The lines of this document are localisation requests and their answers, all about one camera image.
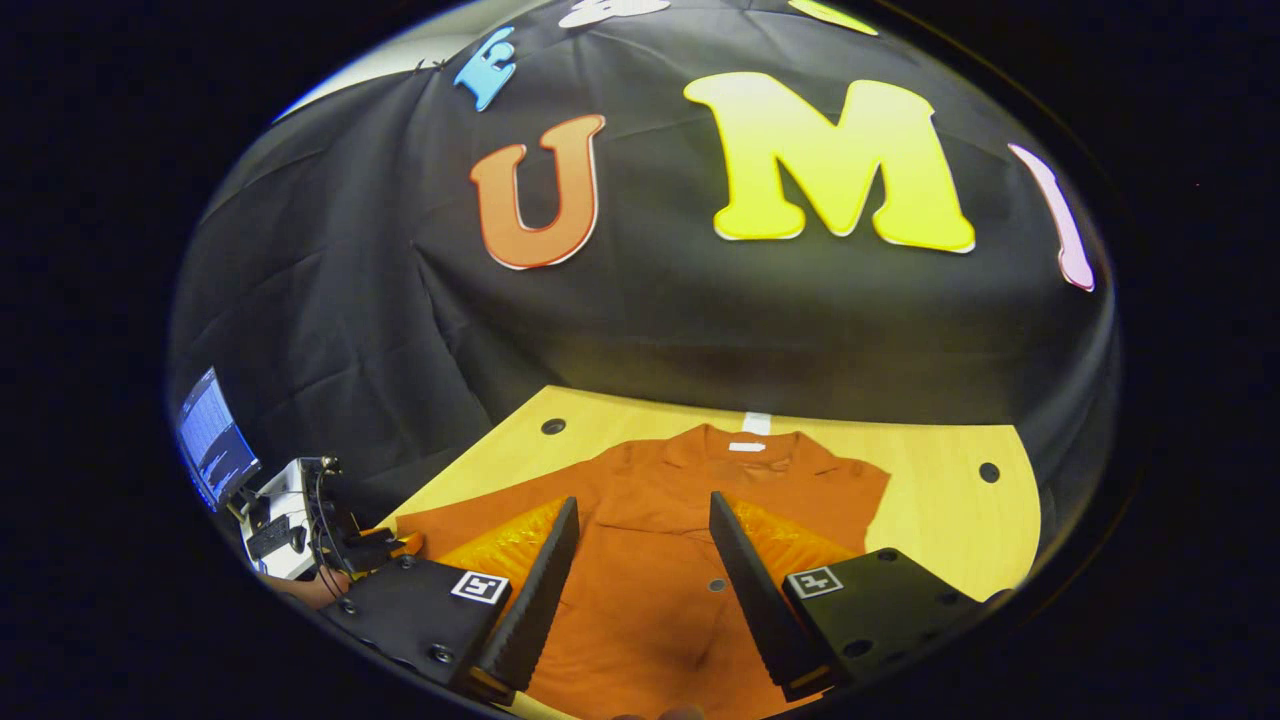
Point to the black backdrop cloth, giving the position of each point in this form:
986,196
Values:
700,330

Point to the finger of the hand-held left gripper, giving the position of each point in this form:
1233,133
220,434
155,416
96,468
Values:
385,550

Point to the black cloth clip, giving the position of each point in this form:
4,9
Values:
428,65

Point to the computer monitor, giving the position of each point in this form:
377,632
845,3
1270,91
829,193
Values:
215,440

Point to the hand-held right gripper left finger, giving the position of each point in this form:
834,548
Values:
535,600

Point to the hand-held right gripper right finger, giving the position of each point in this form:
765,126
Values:
760,600

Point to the orange jacket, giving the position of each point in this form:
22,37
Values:
650,620

